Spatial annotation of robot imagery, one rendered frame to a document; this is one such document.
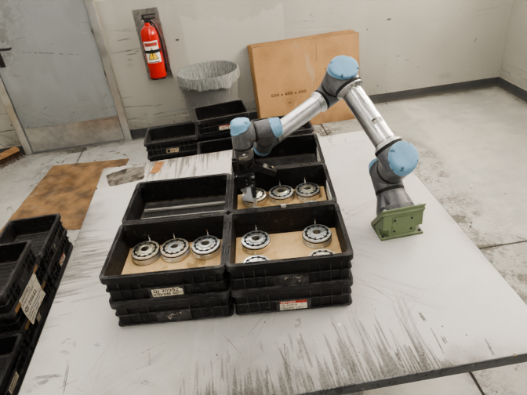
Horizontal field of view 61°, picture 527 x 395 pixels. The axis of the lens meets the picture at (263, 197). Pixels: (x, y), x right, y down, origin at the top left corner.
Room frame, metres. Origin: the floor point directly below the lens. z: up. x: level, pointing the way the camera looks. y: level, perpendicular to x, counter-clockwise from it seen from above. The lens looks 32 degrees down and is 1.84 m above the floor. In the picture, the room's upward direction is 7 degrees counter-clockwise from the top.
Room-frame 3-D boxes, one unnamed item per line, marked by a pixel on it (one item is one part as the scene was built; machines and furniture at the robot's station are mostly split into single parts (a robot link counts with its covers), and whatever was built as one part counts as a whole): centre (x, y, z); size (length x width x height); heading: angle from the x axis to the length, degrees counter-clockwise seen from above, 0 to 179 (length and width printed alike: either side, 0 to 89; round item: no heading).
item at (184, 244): (1.28, 0.34, 0.86); 0.10 x 0.10 x 0.01
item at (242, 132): (1.54, 0.05, 1.15); 0.09 x 0.08 x 0.11; 103
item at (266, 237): (1.27, 0.05, 0.86); 0.10 x 0.10 x 0.01
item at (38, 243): (2.03, 1.32, 0.31); 0.40 x 0.30 x 0.34; 3
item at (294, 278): (1.20, -0.06, 0.87); 0.40 x 0.30 x 0.11; 88
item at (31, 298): (1.62, 1.15, 0.41); 0.31 x 0.02 x 0.16; 3
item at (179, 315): (1.22, 0.34, 0.76); 0.40 x 0.30 x 0.12; 88
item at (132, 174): (2.18, 0.73, 0.71); 0.22 x 0.19 x 0.01; 93
